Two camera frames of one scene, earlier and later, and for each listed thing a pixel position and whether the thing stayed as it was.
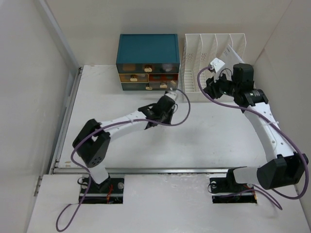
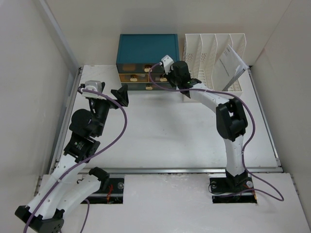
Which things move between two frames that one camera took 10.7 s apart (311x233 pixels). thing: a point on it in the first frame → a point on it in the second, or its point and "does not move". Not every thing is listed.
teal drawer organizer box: x=148 y=62 does not move
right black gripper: x=211 y=87 → x=168 y=76
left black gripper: x=170 y=113 → x=120 y=95
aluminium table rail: x=136 y=170 does not move
